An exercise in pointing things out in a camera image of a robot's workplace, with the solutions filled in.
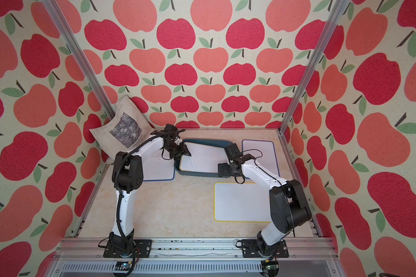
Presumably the aluminium frame post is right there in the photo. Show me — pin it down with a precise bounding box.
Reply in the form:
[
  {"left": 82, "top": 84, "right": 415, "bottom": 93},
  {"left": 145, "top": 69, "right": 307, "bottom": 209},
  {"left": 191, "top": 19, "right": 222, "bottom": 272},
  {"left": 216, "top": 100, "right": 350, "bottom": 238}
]
[
  {"left": 278, "top": 0, "right": 350, "bottom": 137},
  {"left": 42, "top": 0, "right": 115, "bottom": 119}
]

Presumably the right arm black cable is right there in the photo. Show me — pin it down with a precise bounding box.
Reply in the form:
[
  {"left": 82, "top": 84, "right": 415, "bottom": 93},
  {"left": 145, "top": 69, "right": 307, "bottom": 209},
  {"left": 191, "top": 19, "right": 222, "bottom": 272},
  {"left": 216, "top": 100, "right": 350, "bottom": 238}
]
[{"left": 233, "top": 148, "right": 292, "bottom": 240}]

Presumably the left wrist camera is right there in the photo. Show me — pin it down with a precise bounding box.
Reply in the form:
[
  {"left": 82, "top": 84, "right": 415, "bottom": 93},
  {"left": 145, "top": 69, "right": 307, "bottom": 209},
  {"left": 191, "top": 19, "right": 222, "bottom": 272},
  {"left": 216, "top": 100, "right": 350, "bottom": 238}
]
[{"left": 151, "top": 123, "right": 186, "bottom": 140}]

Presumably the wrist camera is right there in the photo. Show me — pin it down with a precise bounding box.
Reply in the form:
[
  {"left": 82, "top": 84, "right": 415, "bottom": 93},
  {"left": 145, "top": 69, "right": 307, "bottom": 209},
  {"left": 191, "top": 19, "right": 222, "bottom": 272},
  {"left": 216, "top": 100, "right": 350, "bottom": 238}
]
[
  {"left": 151, "top": 123, "right": 186, "bottom": 140},
  {"left": 224, "top": 144, "right": 242, "bottom": 162}
]

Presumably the yellow-framed whiteboard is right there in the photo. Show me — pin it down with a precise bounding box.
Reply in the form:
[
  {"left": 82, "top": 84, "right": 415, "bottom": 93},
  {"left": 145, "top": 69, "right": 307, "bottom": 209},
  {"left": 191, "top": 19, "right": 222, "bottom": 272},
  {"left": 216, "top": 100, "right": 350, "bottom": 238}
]
[
  {"left": 179, "top": 143, "right": 228, "bottom": 174},
  {"left": 213, "top": 182, "right": 271, "bottom": 223}
]

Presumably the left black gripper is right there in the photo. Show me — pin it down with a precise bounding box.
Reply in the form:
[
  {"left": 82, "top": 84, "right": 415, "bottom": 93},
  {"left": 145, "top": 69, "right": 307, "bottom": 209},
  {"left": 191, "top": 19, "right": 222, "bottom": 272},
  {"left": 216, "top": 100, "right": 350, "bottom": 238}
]
[{"left": 164, "top": 142, "right": 193, "bottom": 160}]

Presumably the beige printed canvas bag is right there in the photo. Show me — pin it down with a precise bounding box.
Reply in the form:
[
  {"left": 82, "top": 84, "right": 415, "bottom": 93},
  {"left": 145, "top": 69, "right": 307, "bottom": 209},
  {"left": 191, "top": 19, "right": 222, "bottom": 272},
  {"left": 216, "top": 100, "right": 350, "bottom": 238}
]
[{"left": 90, "top": 96, "right": 154, "bottom": 164}]

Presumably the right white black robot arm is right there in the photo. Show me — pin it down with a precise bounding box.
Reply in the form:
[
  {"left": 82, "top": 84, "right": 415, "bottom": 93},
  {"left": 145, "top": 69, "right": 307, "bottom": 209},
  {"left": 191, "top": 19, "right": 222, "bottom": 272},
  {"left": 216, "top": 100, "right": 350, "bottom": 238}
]
[{"left": 217, "top": 159, "right": 312, "bottom": 257}]

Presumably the right blue-framed whiteboard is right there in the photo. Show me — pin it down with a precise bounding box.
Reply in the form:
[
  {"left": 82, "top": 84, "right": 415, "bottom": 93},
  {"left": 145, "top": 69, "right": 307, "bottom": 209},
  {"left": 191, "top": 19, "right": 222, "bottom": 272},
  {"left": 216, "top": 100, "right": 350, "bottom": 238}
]
[{"left": 242, "top": 140, "right": 280, "bottom": 176}]

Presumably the right aluminium frame post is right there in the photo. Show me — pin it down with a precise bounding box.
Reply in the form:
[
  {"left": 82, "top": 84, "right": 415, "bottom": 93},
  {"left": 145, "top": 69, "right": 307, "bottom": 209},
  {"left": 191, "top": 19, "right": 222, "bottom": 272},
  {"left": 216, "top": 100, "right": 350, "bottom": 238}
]
[{"left": 278, "top": 0, "right": 350, "bottom": 137}]

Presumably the blue-framed whiteboard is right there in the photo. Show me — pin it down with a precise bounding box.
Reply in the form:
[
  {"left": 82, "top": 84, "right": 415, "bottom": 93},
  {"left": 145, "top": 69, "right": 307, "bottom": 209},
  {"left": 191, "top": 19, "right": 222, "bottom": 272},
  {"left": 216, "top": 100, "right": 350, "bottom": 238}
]
[
  {"left": 142, "top": 150, "right": 175, "bottom": 181},
  {"left": 242, "top": 140, "right": 280, "bottom": 176}
]

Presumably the left blue-framed whiteboard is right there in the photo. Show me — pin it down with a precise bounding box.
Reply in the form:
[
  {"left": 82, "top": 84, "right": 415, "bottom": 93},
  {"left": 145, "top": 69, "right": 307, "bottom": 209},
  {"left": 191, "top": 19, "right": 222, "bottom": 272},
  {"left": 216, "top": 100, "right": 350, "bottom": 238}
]
[{"left": 142, "top": 150, "right": 175, "bottom": 181}]

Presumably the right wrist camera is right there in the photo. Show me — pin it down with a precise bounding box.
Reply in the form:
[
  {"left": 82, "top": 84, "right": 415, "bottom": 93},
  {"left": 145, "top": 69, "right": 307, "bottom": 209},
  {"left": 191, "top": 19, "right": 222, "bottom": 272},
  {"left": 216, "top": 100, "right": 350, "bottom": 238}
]
[{"left": 224, "top": 144, "right": 242, "bottom": 162}]

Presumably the teal plastic storage box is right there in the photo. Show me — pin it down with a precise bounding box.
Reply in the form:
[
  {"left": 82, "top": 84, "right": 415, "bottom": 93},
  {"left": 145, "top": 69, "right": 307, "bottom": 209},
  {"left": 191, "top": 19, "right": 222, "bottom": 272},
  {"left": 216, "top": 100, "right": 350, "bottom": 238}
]
[{"left": 174, "top": 138, "right": 233, "bottom": 178}]

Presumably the left aluminium frame post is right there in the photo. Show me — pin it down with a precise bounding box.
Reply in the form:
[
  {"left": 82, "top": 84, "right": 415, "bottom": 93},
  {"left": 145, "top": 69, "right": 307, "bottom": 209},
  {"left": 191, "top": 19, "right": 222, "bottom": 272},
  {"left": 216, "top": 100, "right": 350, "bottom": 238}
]
[{"left": 42, "top": 0, "right": 115, "bottom": 119}]

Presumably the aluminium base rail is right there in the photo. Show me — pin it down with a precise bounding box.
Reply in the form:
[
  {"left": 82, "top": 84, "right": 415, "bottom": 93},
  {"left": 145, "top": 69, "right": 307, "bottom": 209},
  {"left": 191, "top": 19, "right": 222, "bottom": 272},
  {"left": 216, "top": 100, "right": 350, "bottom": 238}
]
[{"left": 42, "top": 237, "right": 345, "bottom": 277}]

